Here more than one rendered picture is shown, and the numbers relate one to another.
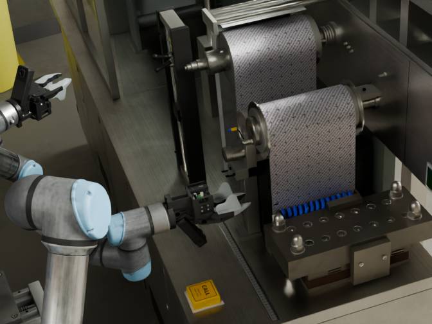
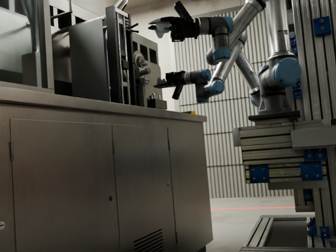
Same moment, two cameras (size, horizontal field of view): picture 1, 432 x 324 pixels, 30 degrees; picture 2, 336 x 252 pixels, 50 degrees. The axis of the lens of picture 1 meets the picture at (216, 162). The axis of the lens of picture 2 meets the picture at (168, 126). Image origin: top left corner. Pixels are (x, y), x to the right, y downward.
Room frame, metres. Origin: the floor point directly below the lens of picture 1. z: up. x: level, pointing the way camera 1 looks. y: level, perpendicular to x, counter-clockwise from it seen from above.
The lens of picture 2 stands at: (3.26, 1.48, 0.68)
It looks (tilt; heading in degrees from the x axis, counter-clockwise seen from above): 4 degrees up; 222
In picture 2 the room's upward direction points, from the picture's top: 5 degrees counter-clockwise
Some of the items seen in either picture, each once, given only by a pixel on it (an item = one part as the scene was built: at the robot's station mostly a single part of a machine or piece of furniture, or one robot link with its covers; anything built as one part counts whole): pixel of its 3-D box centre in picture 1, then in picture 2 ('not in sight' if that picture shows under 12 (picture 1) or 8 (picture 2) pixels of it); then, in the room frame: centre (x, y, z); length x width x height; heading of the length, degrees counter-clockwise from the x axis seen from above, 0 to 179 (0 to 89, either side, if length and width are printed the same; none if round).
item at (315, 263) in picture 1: (348, 231); (135, 108); (1.59, -0.32, 1.00); 0.40 x 0.16 x 0.06; 105
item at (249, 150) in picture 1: (244, 189); (144, 92); (1.75, -0.07, 1.05); 0.06 x 0.05 x 0.31; 105
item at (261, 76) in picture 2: not in sight; (272, 79); (1.66, 0.71, 0.98); 0.13 x 0.12 x 0.14; 48
